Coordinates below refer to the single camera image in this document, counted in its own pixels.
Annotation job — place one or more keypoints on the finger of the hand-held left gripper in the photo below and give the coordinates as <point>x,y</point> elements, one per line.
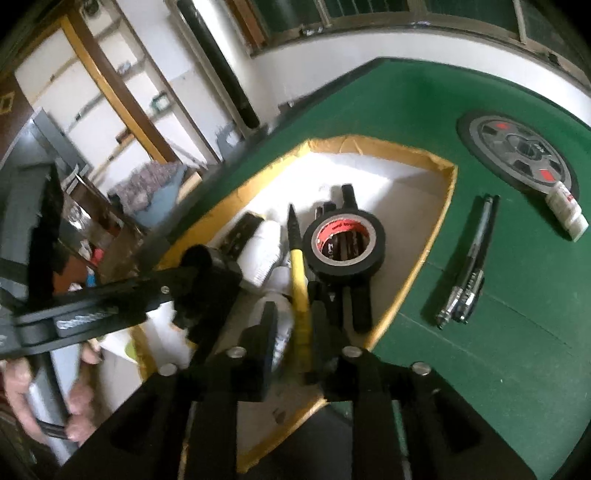
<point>198,321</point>
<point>138,297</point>

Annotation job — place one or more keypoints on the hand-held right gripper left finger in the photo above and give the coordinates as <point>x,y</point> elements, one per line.
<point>258,355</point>

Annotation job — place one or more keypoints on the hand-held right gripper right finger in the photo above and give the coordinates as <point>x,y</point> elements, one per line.
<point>323,332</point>

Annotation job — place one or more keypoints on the white plastic bottle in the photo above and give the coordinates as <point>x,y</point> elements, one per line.
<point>284,323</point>
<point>265,249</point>

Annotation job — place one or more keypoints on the black yellow marker pen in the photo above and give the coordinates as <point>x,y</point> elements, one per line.
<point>299,286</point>

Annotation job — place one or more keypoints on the black tape roll red core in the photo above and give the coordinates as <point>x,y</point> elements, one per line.
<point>351,272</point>

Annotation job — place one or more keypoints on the black rectangular case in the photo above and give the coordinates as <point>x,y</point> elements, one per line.
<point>244,230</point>

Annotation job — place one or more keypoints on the white box yellow tape edges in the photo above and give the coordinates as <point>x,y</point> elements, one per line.
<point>397,212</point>

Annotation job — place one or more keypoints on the person's left hand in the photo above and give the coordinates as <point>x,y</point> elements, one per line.
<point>18,392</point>

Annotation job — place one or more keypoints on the heap of patterned cloth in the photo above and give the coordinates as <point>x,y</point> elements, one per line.
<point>147,184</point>

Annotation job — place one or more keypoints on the black long roll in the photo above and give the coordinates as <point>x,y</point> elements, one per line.
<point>221,60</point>

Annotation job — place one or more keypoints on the grey black wheel disc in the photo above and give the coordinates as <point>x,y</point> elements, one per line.
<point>508,152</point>

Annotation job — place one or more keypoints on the white bottle red label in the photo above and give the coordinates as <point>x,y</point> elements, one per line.
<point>565,210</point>

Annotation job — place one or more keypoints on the window with green grille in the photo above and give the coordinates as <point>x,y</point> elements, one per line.
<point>415,9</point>

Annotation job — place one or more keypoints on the wooden frame white shelf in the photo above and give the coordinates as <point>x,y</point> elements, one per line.
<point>101,92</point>

